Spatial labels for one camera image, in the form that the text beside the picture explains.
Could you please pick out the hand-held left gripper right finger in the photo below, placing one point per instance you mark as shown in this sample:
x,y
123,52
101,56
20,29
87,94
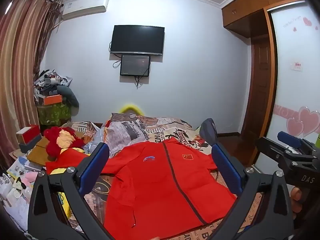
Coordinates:
x,y
225,165

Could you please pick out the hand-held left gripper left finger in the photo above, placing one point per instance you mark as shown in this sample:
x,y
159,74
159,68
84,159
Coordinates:
x,y
96,165

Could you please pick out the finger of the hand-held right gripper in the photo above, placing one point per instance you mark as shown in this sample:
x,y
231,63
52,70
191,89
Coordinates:
x,y
272,148
290,138

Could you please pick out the red zip jacket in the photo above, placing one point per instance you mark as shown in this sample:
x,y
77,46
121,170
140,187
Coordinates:
x,y
150,192

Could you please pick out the person's right hand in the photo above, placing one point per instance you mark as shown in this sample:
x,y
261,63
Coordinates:
x,y
297,195

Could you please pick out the clear plastic bag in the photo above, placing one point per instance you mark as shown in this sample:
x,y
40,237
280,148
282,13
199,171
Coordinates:
x,y
96,136

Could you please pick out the white heart-print wardrobe door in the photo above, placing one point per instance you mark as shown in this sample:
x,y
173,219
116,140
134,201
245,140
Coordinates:
x,y
295,100

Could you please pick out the dark blue pillow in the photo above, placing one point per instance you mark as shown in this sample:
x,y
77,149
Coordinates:
x,y
207,130

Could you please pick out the red parrot plush toy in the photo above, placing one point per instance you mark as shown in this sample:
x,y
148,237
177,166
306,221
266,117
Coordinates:
x,y
52,140

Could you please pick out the yellow cloth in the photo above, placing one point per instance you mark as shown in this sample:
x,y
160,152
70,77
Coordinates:
x,y
65,205

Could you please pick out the brown cardboard box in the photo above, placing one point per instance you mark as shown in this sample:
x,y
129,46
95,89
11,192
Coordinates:
x,y
38,152

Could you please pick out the brown wooden door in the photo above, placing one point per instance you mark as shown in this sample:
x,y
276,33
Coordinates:
x,y
258,87

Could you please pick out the pink plush toy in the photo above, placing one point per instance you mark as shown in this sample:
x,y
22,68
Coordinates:
x,y
31,176

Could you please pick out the yellow plush cushion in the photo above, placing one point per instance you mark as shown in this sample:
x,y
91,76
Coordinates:
x,y
130,108

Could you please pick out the green camouflage cloth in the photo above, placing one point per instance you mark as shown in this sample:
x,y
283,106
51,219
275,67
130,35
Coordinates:
x,y
53,113

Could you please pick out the dark grey box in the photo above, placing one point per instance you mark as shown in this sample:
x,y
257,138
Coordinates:
x,y
31,145

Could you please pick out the grey pillow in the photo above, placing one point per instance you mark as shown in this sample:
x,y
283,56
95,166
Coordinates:
x,y
70,98

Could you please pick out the printed bed blanket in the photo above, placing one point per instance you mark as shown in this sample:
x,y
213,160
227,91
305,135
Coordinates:
x,y
160,132

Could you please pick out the red box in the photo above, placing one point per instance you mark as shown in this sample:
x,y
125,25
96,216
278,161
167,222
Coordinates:
x,y
28,133

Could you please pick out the orange box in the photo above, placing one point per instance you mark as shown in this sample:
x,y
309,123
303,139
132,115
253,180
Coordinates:
x,y
52,99

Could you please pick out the pile of books and papers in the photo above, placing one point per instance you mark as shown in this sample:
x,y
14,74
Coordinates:
x,y
15,180

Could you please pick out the pile of papers and bags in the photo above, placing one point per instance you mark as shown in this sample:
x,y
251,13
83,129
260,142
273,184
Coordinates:
x,y
48,80

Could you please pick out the striped brown curtain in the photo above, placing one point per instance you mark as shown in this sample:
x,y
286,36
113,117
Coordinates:
x,y
20,67

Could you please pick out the wooden overhead cabinet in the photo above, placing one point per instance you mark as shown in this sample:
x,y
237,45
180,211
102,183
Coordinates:
x,y
250,7

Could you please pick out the white air conditioner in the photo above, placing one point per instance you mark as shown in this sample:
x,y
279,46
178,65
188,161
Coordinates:
x,y
85,6

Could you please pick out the small black wall monitor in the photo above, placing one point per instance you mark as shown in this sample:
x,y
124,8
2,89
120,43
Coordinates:
x,y
135,65

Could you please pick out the black wall television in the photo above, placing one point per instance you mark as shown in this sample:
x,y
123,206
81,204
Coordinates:
x,y
137,40

